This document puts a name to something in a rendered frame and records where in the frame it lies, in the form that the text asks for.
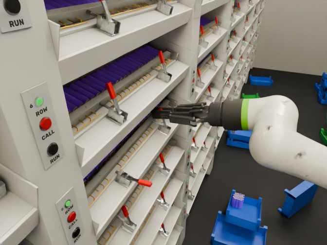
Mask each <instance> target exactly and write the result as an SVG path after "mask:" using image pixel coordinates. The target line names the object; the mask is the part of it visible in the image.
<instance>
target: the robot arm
mask: <svg viewBox="0 0 327 245"><path fill-rule="evenodd" d="M159 108H160V107H155V108H154V110H151V114H152V118H153V119H169V121H170V123H177V124H184V125H190V126H192V127H197V124H198V123H206V122H208V123H209V124H210V125H211V126H219V127H223V128H224V129H225V130H231V131H232V133H233V134H234V133H235V131H237V130H243V131H252V134H251V137H250V140H249V150H250V153H251V155H252V157H253V158H254V160H255V161H256V162H257V163H259V164H260V165H262V166H264V167H267V168H270V169H273V170H277V171H280V172H283V173H286V174H289V175H292V176H295V177H298V178H300V179H303V180H306V181H308V182H311V183H313V184H316V185H318V186H321V187H323V188H325V189H327V147H326V146H324V145H322V144H320V143H317V142H315V141H313V140H311V139H309V138H307V137H305V136H303V135H301V134H299V133H297V132H296V131H297V122H298V116H299V114H298V109H297V107H296V105H295V103H294V102H293V101H292V100H291V99H289V98H287V97H285V96H281V95H273V96H268V97H263V98H255V99H233V98H232V97H230V99H225V100H224V102H211V103H210V105H207V103H206V102H202V103H195V104H182V105H177V107H162V110H159Z"/></svg>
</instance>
